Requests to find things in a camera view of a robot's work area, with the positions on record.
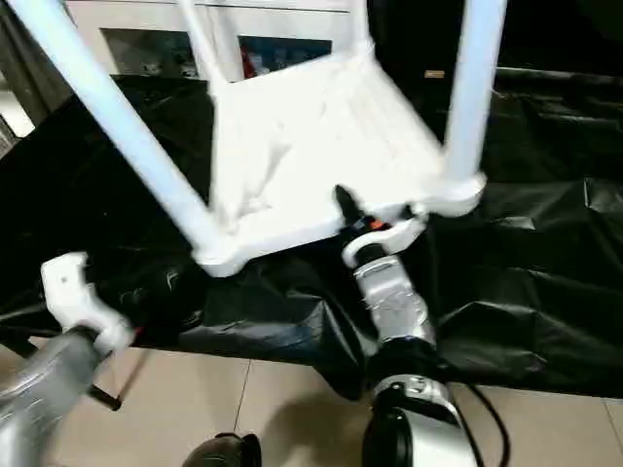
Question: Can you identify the white plastic table top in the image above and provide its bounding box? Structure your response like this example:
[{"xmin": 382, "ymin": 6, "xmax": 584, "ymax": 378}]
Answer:
[{"xmin": 197, "ymin": 41, "xmax": 488, "ymax": 278}]

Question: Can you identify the white plastic table leg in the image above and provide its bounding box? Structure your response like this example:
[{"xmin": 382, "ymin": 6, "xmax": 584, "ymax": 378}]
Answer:
[
  {"xmin": 348, "ymin": 0, "xmax": 376, "ymax": 54},
  {"xmin": 442, "ymin": 0, "xmax": 510, "ymax": 189},
  {"xmin": 7, "ymin": 0, "xmax": 233, "ymax": 267},
  {"xmin": 177, "ymin": 0, "xmax": 230, "ymax": 87}
]

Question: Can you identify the black metal stand leg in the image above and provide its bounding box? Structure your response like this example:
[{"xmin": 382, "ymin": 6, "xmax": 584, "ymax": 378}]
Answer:
[{"xmin": 90, "ymin": 347, "xmax": 150, "ymax": 413}]

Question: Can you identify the black mat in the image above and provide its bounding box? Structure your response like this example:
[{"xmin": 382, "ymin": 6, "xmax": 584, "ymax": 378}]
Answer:
[{"xmin": 0, "ymin": 67, "xmax": 623, "ymax": 403}]

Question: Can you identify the black cabinet gold label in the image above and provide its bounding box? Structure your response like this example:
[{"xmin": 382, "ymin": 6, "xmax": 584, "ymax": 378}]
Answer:
[{"xmin": 369, "ymin": 0, "xmax": 463, "ymax": 98}]

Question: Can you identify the white glass-door cabinet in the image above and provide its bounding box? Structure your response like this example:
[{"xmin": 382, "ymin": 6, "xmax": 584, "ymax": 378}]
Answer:
[{"xmin": 65, "ymin": 0, "xmax": 356, "ymax": 84}]

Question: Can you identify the black side table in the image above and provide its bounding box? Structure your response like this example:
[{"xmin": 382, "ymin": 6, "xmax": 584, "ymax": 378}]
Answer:
[{"xmin": 495, "ymin": 67, "xmax": 623, "ymax": 87}]

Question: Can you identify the grey curtain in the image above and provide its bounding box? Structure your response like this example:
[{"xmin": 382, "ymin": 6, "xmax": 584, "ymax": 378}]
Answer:
[{"xmin": 0, "ymin": 0, "xmax": 74, "ymax": 142}]

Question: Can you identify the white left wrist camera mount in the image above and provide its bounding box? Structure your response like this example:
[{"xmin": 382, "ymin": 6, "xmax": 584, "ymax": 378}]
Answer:
[{"xmin": 40, "ymin": 251, "xmax": 135, "ymax": 351}]

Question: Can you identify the grey door frame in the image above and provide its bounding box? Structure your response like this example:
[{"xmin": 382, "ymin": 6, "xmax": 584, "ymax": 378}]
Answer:
[{"xmin": 0, "ymin": 72, "xmax": 35, "ymax": 142}]

